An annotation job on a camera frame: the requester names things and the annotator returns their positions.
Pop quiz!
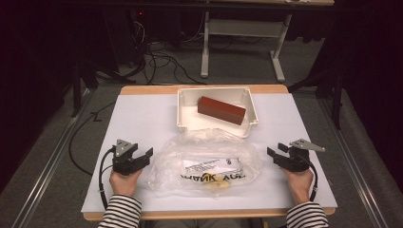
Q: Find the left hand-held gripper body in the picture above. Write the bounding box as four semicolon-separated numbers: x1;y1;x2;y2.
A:
110;139;150;177

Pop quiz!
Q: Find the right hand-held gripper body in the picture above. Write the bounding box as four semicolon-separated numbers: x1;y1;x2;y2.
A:
273;138;326;173

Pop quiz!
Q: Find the clear plastic bag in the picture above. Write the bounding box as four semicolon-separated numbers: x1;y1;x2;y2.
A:
146;127;263;198

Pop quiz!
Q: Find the white plastic bin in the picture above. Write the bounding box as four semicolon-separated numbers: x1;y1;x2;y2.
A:
176;85;259;140

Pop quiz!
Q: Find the red-brown snack box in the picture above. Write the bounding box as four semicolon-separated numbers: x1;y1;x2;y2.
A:
197;95;247;126

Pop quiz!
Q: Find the person's left hand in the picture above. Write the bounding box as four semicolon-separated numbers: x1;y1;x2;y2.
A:
108;168;144;198

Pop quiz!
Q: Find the person's right hand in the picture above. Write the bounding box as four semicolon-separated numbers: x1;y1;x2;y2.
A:
279;167;315;205

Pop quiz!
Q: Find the white sheet table cover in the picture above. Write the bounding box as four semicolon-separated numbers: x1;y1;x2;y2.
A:
81;92;338;214

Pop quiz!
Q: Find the small yellow object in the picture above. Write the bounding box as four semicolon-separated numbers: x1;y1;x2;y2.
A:
201;180;231;192

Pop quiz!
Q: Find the black metal stand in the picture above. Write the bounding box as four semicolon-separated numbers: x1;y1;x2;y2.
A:
287;66;345;131
70;53;138;119

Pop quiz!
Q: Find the dark equipment with red light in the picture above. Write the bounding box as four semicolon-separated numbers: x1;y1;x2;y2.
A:
104;5;150;69

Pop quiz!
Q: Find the white-framed desk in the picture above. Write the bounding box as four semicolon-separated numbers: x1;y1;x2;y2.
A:
200;0;336;85

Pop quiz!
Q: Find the right hand-held gripper black cable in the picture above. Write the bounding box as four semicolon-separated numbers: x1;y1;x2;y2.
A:
304;161;319;203

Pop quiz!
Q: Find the hand-held gripper black cable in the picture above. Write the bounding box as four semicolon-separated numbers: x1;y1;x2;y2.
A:
304;161;319;203
97;145;117;210

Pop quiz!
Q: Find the left hand-held gripper black cable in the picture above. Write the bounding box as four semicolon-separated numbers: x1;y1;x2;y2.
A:
97;145;117;210

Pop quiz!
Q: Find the metal floor rail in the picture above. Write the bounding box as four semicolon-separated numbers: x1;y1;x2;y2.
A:
10;88;97;228
317;94;382;228

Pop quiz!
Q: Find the long black floor cable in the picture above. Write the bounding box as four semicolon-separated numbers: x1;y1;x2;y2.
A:
67;100;117;177

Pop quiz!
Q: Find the tangle of black floor cables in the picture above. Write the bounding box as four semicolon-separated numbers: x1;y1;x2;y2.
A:
130;18;207;86

